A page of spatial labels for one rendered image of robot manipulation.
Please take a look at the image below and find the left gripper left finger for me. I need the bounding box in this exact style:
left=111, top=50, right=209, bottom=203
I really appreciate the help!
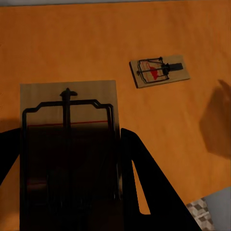
left=0, top=128, right=20, bottom=185

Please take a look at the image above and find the mousetrap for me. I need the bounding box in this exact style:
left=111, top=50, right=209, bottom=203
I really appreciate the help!
left=129, top=55, right=191, bottom=89
left=20, top=80, right=124, bottom=231

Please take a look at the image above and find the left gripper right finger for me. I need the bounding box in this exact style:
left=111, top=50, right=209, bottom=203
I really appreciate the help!
left=120, top=128, right=202, bottom=231

